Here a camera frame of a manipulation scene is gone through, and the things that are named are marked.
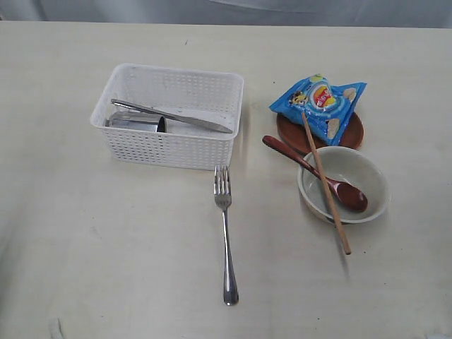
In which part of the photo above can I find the silver metal fork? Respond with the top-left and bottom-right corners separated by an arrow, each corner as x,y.
213,165 -> 239,306

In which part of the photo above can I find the white perforated plastic basket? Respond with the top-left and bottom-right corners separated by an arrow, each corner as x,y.
90,64 -> 244,170

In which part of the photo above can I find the silver metal cup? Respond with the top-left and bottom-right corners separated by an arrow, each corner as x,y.
105,111 -> 167,133

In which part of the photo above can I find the brown wooden chopstick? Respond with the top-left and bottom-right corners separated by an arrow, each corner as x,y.
302,112 -> 352,255

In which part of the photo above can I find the white floral ceramic bowl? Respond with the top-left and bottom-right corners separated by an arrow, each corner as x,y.
297,146 -> 391,225

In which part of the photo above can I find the blue chips bag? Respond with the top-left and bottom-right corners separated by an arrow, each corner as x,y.
269,74 -> 367,146

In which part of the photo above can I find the red-brown wooden spoon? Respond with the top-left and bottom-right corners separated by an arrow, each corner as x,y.
262,136 -> 368,212

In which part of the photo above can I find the brown round wooden plate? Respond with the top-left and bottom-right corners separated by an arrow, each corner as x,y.
276,113 -> 364,155

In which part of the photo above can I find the silver metal knife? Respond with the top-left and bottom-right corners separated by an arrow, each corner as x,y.
110,98 -> 233,133

